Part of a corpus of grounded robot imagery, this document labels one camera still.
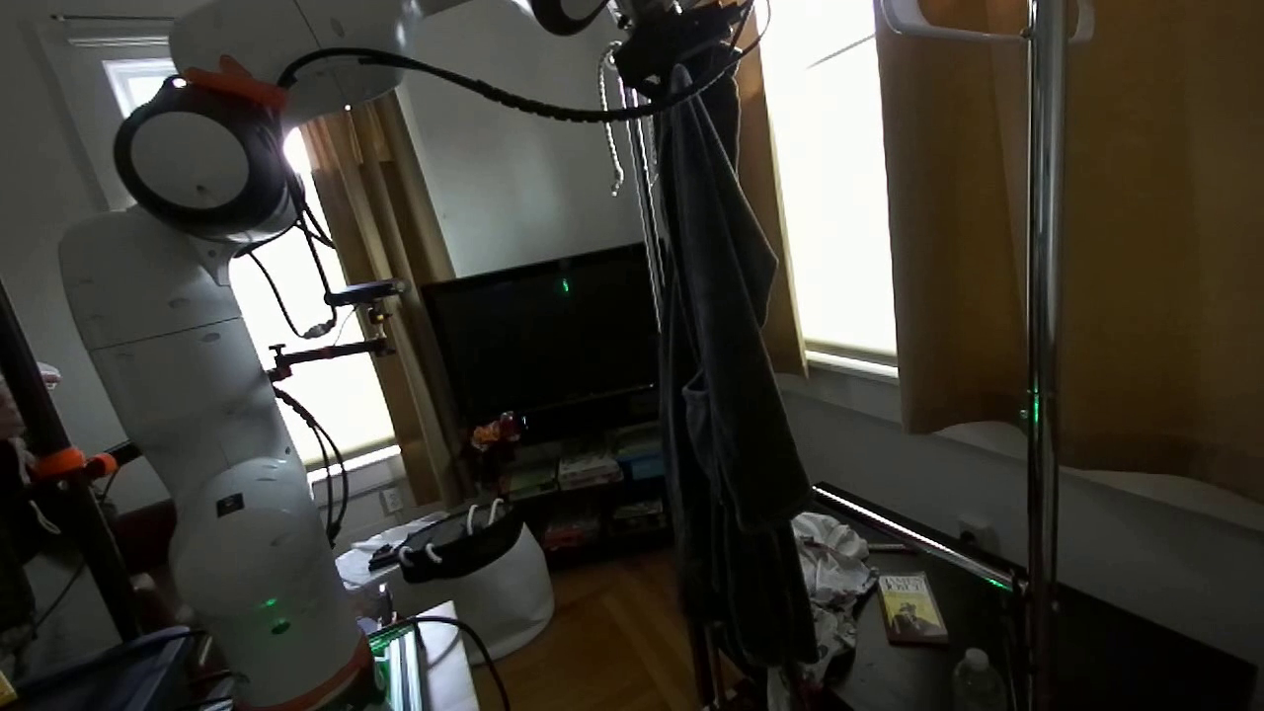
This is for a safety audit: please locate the black flat television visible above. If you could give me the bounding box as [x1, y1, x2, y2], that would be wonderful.
[418, 242, 666, 444]

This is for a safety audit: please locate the bright window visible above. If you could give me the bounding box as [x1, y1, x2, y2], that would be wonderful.
[758, 0, 905, 365]
[101, 50, 402, 465]

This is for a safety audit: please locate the black item with white stripes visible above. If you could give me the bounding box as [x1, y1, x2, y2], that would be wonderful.
[392, 495, 526, 583]

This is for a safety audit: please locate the yellow book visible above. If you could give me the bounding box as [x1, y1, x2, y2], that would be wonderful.
[872, 570, 954, 651]

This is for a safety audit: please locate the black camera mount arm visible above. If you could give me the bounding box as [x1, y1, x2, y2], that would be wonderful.
[265, 299, 406, 387]

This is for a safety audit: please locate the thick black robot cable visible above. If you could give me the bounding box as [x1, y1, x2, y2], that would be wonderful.
[277, 44, 742, 130]

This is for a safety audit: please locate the narrow mustard curtain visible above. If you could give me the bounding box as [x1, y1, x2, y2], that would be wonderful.
[297, 92, 468, 515]
[729, 37, 809, 378]

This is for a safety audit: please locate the clear plastic bottle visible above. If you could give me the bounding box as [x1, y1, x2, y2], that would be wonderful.
[947, 639, 1014, 711]

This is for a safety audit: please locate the white round basket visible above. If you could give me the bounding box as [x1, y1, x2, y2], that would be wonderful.
[334, 495, 556, 664]

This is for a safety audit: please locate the dark television stand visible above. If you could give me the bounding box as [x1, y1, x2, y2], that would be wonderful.
[454, 392, 680, 573]

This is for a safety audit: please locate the blue media box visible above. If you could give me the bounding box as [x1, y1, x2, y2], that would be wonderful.
[618, 437, 671, 486]

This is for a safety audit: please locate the white plastic hanger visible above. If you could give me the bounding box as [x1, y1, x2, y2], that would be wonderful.
[878, 0, 1097, 44]

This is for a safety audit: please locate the dark plush robe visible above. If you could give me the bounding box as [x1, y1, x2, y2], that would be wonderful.
[648, 61, 821, 678]

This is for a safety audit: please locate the white crumpled clothes pile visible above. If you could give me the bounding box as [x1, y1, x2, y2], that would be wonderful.
[787, 507, 883, 690]

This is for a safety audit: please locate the black stereo camera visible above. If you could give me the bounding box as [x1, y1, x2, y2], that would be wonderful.
[326, 277, 406, 313]

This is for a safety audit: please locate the orange toy figure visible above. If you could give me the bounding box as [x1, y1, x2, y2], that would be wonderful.
[461, 406, 526, 464]

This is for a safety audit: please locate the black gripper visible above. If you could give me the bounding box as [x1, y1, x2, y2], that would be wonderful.
[613, 0, 751, 95]

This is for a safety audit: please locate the metal garment rack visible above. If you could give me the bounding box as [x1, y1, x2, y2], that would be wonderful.
[597, 0, 1097, 711]

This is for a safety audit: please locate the white media box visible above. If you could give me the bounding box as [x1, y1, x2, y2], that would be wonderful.
[556, 449, 623, 495]

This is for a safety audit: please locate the black pole with orange clamp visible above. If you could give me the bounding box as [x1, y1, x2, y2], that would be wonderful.
[0, 281, 177, 643]

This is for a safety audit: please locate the green lit electronics box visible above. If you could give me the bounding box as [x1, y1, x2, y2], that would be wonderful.
[363, 622, 426, 711]

